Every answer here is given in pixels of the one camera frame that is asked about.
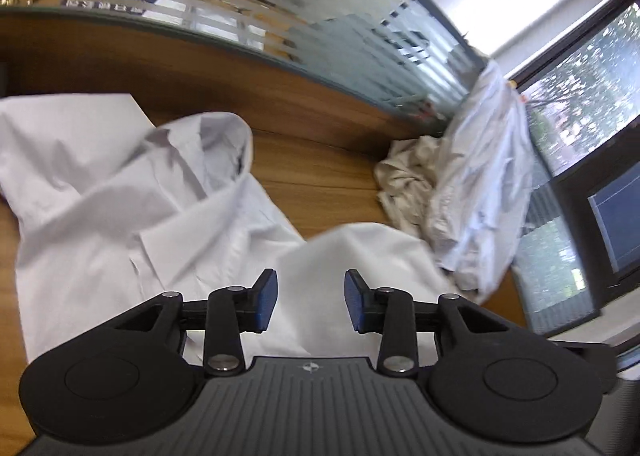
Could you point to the wooden desk divider panel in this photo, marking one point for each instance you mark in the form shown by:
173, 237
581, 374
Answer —
200, 71

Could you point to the white dress shirt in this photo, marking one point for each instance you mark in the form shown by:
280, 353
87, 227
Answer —
100, 211

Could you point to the window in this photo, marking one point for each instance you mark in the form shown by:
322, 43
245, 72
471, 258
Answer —
590, 86

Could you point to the computer monitor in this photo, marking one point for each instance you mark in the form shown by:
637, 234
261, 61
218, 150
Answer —
617, 221

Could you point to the crumpled beige garment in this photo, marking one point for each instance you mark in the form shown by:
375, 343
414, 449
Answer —
405, 181

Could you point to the pile of white garments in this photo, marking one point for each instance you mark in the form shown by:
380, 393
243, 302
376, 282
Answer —
480, 176

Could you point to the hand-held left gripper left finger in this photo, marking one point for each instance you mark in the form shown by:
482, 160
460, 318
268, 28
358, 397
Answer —
265, 298

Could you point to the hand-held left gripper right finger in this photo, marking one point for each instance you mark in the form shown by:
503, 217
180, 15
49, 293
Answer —
355, 303

